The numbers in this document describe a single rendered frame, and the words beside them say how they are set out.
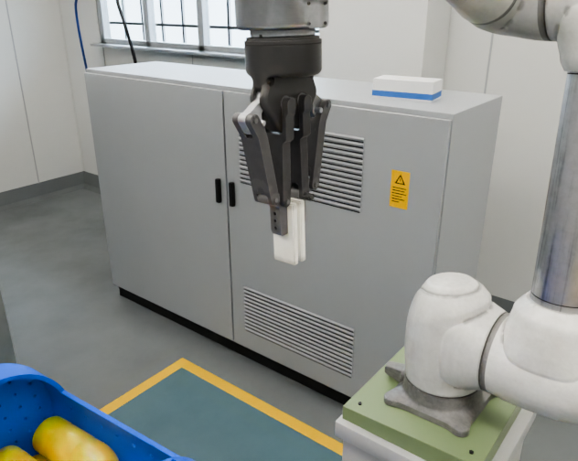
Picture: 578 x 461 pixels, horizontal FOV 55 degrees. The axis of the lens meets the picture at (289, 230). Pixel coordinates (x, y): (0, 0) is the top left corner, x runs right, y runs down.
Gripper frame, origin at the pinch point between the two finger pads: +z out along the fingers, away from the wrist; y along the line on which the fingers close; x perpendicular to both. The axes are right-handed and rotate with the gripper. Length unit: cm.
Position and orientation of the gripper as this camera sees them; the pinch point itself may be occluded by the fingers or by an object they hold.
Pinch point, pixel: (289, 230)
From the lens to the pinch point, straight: 60.8
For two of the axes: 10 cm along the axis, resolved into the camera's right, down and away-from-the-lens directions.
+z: 0.3, 9.3, 3.5
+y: 6.4, -2.9, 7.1
